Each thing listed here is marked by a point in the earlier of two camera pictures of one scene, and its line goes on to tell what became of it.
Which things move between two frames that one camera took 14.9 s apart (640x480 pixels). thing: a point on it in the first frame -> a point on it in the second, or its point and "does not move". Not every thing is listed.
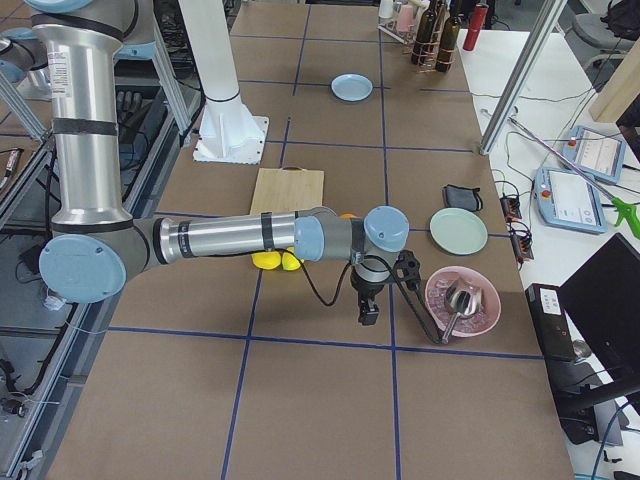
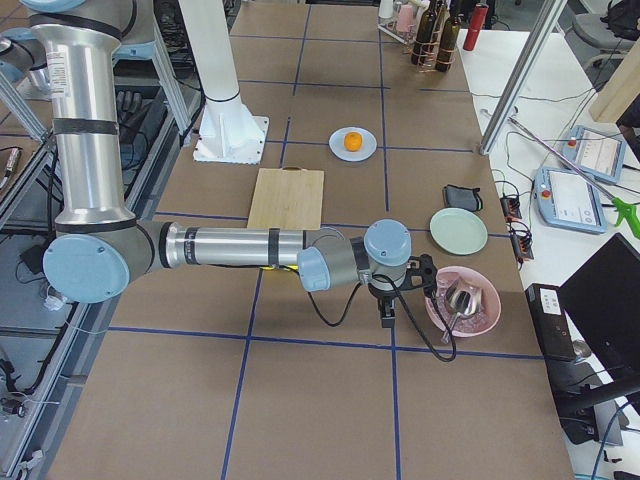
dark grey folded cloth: (459, 197) does not move
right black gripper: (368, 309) -> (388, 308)
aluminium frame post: (521, 74) does not move
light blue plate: (351, 87) -> (336, 145)
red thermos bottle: (480, 12) does not move
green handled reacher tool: (629, 212) does not move
